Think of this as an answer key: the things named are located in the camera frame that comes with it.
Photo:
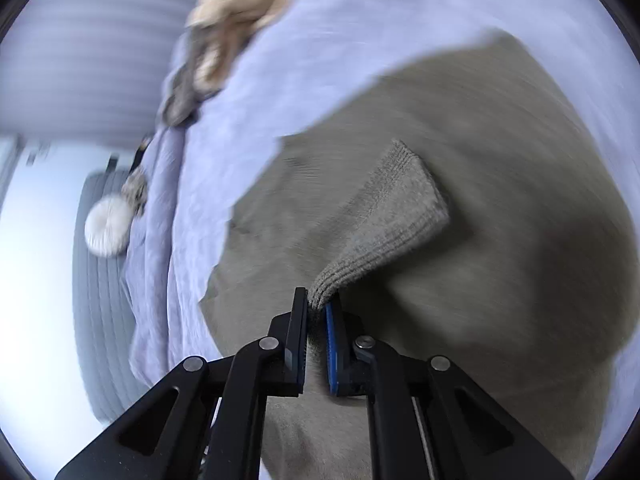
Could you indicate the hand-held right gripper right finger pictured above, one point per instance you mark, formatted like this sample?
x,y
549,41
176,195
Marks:
x,y
331,350

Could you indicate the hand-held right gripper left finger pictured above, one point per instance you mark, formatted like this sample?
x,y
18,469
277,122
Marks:
x,y
300,345

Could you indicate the olive knit sweater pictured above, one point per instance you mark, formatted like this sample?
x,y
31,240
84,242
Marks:
x,y
500,160

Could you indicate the grey quilted bed base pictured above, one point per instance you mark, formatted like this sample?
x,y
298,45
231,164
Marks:
x,y
102,310

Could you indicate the white round fluffy cushion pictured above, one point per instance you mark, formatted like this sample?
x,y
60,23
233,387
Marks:
x,y
106,226

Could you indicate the lavender embossed blanket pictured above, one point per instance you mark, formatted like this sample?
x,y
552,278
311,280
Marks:
x,y
310,60

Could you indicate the cream fluffy cloth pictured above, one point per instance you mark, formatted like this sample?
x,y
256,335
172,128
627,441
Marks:
x,y
235,0

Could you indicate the grey ribbed panel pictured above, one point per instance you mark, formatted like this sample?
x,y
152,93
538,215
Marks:
x,y
90,50

